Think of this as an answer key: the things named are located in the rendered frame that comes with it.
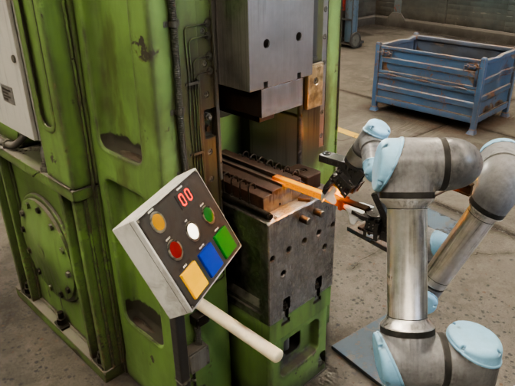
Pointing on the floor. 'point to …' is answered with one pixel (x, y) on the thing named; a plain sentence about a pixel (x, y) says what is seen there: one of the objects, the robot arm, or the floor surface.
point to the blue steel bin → (444, 77)
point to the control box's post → (182, 367)
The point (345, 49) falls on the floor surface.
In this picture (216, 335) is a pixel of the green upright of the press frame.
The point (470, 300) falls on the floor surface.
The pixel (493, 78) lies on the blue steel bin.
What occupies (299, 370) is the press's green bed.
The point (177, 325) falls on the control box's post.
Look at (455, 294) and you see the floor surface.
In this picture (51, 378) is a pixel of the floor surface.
